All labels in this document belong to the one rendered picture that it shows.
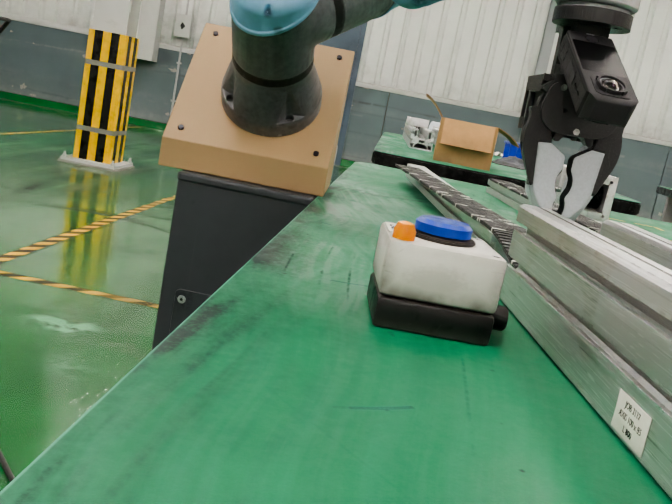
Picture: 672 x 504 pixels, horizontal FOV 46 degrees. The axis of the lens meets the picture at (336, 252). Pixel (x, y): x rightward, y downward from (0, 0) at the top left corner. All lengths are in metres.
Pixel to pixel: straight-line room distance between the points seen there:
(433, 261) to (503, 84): 11.23
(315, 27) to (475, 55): 10.63
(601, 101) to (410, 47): 10.99
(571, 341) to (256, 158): 0.73
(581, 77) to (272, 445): 0.47
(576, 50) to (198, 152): 0.62
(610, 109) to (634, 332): 0.30
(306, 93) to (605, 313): 0.77
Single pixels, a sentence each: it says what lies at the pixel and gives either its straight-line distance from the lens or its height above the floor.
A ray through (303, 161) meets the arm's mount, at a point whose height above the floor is 0.82.
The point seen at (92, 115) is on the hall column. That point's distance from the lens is 6.98.
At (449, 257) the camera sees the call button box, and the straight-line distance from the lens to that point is 0.52.
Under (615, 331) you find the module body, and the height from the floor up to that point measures 0.83.
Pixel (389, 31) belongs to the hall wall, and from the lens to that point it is 11.69.
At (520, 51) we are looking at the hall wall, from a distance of 11.76.
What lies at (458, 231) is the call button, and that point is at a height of 0.85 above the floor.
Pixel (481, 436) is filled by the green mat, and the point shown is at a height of 0.78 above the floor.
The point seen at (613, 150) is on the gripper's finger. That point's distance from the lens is 0.78.
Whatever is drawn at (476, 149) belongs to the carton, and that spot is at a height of 0.85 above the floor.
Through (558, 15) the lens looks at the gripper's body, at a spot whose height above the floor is 1.03.
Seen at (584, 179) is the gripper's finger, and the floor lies 0.89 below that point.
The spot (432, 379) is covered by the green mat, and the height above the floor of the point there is 0.78.
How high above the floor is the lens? 0.92
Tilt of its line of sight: 11 degrees down
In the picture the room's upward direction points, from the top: 11 degrees clockwise
